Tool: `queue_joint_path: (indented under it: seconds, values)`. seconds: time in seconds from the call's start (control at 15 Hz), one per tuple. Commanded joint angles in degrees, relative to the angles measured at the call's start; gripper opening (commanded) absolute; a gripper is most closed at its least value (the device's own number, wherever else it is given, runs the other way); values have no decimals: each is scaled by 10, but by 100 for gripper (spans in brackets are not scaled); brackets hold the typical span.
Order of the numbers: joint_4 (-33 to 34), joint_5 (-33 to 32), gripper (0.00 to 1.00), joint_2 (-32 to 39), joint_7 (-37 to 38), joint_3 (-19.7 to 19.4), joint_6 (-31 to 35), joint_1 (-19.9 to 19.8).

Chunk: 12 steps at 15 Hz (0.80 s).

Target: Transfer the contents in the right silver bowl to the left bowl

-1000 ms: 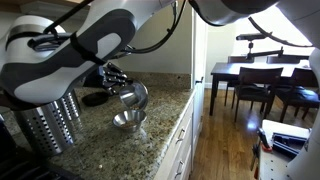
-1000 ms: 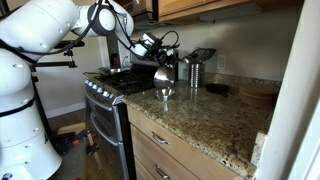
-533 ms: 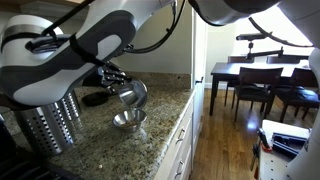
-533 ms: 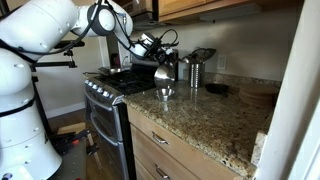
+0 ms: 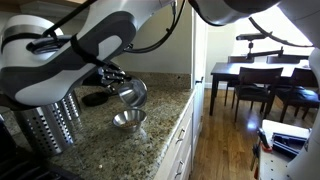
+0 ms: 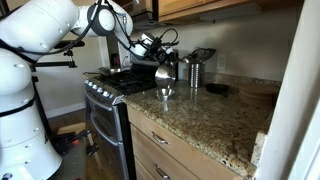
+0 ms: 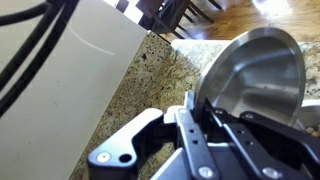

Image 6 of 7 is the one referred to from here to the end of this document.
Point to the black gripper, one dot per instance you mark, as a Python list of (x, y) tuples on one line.
[(158, 50)]

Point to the silver bowl holding food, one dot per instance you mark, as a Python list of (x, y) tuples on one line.
[(165, 76)]

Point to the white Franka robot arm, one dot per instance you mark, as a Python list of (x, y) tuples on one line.
[(20, 140)]

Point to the steel ladle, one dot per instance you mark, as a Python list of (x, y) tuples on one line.
[(186, 60)]

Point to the small perforated steel utensil holder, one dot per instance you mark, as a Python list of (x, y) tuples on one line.
[(196, 76)]

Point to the stainless range hood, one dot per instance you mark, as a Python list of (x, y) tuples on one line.
[(145, 16)]

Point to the steel frying pan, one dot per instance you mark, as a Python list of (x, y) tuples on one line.
[(113, 70)]

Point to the wooden upper cabinet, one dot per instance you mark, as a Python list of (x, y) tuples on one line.
[(180, 5)]

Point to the black cast iron skillet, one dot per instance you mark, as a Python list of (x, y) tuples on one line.
[(217, 88)]

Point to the stainless gas stove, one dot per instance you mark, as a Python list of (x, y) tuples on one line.
[(106, 126)]

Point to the stack of woven trivets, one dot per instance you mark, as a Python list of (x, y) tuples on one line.
[(258, 95)]

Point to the kitchen base cabinet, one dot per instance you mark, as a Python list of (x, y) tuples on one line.
[(186, 156)]

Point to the wooden board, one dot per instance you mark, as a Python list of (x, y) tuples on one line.
[(71, 128)]

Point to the black red clamp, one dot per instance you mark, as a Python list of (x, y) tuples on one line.
[(73, 141)]

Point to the white tall cabinet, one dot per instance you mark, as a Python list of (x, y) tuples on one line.
[(293, 100)]

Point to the robot cart table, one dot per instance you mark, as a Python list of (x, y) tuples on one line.
[(71, 163)]

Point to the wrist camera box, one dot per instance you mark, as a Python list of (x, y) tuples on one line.
[(147, 37)]

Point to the white wall outlet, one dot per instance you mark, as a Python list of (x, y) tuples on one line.
[(222, 61)]

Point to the black stereo camera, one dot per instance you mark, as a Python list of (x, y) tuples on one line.
[(71, 44)]

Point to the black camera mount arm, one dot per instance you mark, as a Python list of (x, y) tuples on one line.
[(50, 64)]

